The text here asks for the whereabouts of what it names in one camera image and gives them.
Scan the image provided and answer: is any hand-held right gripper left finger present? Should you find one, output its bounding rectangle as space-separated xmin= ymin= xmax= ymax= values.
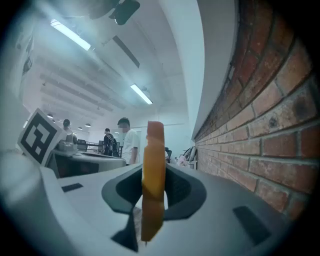
xmin=39 ymin=163 xmax=144 ymax=256

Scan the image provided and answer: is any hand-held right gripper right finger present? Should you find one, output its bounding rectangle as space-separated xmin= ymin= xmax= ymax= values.
xmin=147 ymin=162 xmax=296 ymax=256

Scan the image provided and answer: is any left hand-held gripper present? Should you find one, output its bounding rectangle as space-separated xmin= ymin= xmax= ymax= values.
xmin=16 ymin=107 xmax=127 ymax=180

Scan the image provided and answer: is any orange-crusted slice of bread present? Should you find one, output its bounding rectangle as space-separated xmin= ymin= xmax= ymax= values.
xmin=140 ymin=120 xmax=166 ymax=242

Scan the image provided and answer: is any black metal railing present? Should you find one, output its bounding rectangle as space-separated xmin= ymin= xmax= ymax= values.
xmin=76 ymin=139 xmax=105 ymax=154

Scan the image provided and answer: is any long ceiling tube light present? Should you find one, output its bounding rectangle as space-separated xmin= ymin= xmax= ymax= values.
xmin=49 ymin=18 xmax=92 ymax=52
xmin=129 ymin=83 xmax=154 ymax=106

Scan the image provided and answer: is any dark unlit ceiling fixture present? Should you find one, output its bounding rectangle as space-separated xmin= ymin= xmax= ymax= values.
xmin=111 ymin=35 xmax=141 ymax=69

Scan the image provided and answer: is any black overhead device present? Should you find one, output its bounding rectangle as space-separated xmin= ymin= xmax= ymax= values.
xmin=87 ymin=0 xmax=141 ymax=26

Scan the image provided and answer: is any white appliance by wall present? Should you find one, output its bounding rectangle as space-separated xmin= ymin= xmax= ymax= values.
xmin=184 ymin=145 xmax=198 ymax=162

